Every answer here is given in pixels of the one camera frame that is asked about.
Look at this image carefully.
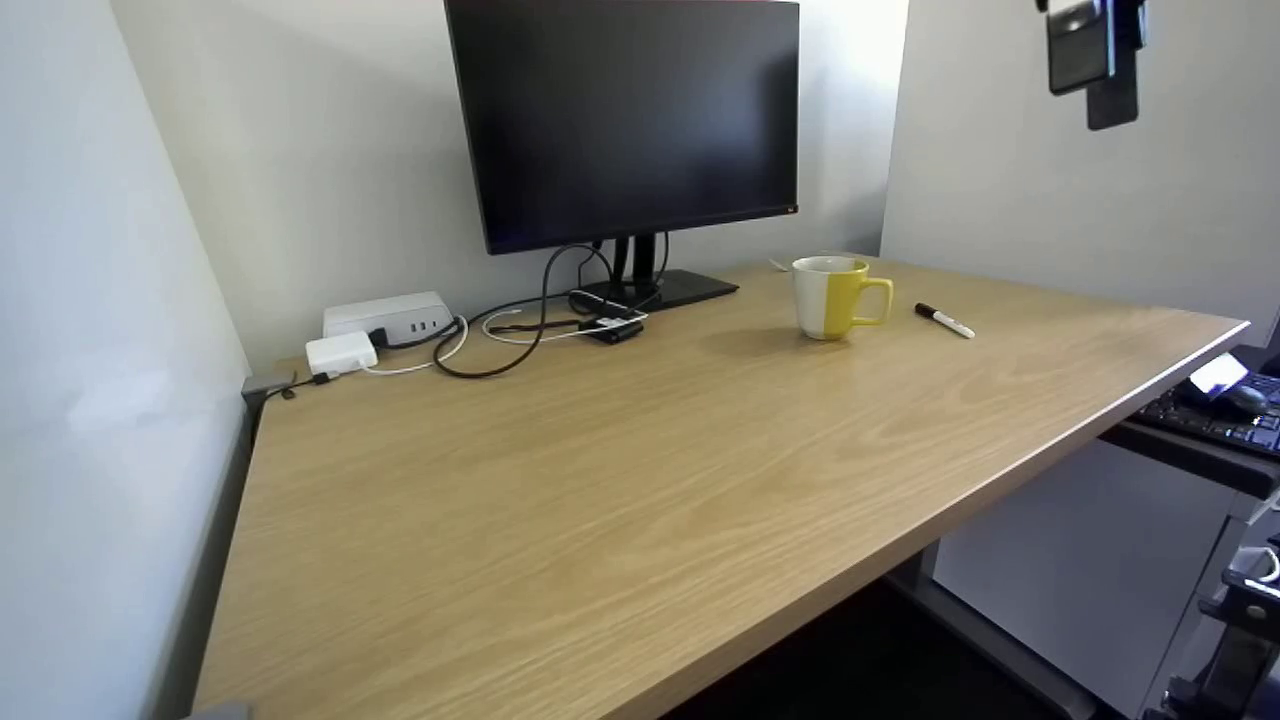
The black keyboard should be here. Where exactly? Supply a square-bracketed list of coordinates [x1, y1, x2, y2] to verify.
[1137, 400, 1280, 458]

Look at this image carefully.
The black cable loop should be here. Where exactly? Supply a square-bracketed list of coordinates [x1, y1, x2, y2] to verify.
[426, 241, 610, 382]

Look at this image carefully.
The white marker pen black cap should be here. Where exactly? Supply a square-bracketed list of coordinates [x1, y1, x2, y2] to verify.
[912, 304, 977, 341]

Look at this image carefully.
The small black dongle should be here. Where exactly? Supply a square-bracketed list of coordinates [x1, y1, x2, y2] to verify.
[579, 315, 642, 342]

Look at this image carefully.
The white cable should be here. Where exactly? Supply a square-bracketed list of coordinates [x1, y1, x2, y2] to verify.
[365, 315, 476, 380]

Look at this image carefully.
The white power strip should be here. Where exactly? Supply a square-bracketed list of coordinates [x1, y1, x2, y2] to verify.
[324, 290, 451, 346]

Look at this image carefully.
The white and yellow mug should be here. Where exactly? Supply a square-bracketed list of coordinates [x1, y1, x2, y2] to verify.
[791, 255, 894, 341]

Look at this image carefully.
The black computer monitor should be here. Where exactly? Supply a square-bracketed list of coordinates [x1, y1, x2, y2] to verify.
[442, 0, 799, 255]

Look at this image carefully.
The black metal clamp stand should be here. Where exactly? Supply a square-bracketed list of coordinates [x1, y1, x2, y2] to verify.
[1143, 496, 1280, 720]

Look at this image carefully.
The black monitor stand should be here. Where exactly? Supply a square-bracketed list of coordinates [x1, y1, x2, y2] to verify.
[576, 233, 734, 310]

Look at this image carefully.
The black device on wall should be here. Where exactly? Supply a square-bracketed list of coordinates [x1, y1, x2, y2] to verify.
[1035, 0, 1148, 130]

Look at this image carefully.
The small white adapter box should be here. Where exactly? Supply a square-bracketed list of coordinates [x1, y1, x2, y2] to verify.
[305, 330, 376, 375]

